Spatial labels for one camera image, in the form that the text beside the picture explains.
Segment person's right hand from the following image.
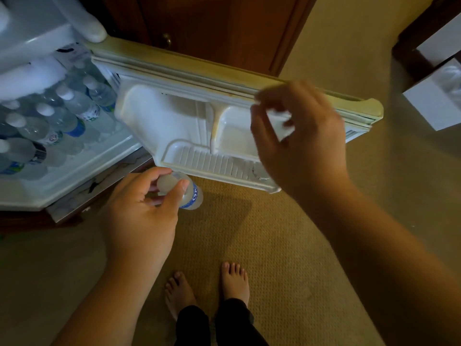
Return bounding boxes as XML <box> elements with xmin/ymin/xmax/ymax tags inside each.
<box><xmin>250</xmin><ymin>79</ymin><xmax>352</xmax><ymax>204</ymax></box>

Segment person's left hand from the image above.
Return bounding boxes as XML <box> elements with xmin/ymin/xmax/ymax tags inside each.
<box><xmin>99</xmin><ymin>167</ymin><xmax>191</xmax><ymax>275</ymax></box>

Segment blue label water bottle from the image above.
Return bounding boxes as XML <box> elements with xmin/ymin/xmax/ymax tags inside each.
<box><xmin>157</xmin><ymin>172</ymin><xmax>204</xmax><ymax>211</ymax></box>

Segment white mini fridge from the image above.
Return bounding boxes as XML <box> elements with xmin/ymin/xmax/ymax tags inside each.
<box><xmin>0</xmin><ymin>0</ymin><xmax>384</xmax><ymax>213</ymax></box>

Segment group of bottles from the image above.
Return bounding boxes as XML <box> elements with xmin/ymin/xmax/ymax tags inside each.
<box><xmin>0</xmin><ymin>64</ymin><xmax>120</xmax><ymax>181</ymax></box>

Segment person's right forearm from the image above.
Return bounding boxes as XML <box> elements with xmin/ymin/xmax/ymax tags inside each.
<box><xmin>299</xmin><ymin>180</ymin><xmax>461</xmax><ymax>346</ymax></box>

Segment person's left forearm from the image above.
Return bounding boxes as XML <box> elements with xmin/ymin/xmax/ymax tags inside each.
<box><xmin>50</xmin><ymin>259</ymin><xmax>166</xmax><ymax>346</ymax></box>

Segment person's left foot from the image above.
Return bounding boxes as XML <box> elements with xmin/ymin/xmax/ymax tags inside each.
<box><xmin>165</xmin><ymin>272</ymin><xmax>198</xmax><ymax>321</ymax></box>

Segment person's foot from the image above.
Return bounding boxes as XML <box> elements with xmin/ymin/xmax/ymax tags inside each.
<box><xmin>165</xmin><ymin>272</ymin><xmax>198</xmax><ymax>321</ymax></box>
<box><xmin>220</xmin><ymin>262</ymin><xmax>250</xmax><ymax>307</ymax></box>

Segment person's right foot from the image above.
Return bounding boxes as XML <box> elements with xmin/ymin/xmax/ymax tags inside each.
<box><xmin>220</xmin><ymin>262</ymin><xmax>250</xmax><ymax>307</ymax></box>

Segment person's black trousers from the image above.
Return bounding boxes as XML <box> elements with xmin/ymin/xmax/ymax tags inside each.
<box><xmin>174</xmin><ymin>298</ymin><xmax>269</xmax><ymax>346</ymax></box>

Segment white rectangular box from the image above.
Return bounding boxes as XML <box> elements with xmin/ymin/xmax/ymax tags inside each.
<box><xmin>402</xmin><ymin>12</ymin><xmax>461</xmax><ymax>132</ymax></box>

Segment dark wooden furniture piece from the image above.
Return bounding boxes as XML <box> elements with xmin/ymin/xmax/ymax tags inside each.
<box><xmin>391</xmin><ymin>0</ymin><xmax>461</xmax><ymax>83</ymax></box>

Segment wooden table with yellow top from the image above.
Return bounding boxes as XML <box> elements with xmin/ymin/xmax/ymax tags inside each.
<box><xmin>0</xmin><ymin>0</ymin><xmax>317</xmax><ymax>235</ymax></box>

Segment frosted freezer compartment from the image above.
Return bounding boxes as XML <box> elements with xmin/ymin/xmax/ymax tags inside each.
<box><xmin>0</xmin><ymin>55</ymin><xmax>69</xmax><ymax>103</ymax></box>

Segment temperature control dial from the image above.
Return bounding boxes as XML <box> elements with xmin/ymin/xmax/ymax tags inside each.
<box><xmin>54</xmin><ymin>42</ymin><xmax>91</xmax><ymax>69</ymax></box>

